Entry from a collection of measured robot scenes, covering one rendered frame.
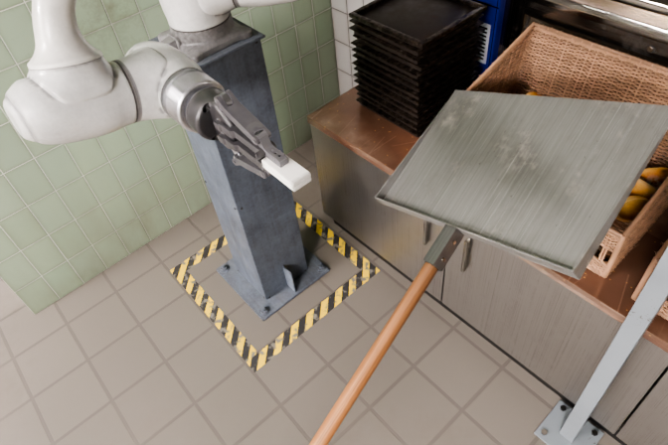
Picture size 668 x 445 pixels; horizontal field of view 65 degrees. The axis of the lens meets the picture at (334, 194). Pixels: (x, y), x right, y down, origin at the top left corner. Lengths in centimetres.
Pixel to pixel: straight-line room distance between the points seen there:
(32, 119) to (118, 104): 12
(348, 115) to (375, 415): 96
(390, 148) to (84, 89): 101
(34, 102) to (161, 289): 142
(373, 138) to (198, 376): 99
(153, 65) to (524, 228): 71
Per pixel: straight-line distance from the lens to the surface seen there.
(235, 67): 138
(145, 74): 88
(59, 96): 84
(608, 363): 141
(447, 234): 110
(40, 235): 213
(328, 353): 187
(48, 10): 86
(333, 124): 173
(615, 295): 137
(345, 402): 109
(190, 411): 188
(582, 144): 112
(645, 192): 153
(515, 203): 110
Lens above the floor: 165
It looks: 45 degrees down
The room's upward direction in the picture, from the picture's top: 7 degrees counter-clockwise
